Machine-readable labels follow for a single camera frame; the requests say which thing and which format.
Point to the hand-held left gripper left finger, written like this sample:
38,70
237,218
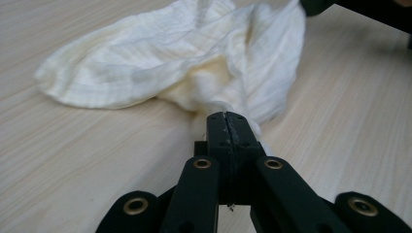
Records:
220,136

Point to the cream white cloth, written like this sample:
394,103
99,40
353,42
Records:
162,64

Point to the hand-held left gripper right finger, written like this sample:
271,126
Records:
243,139

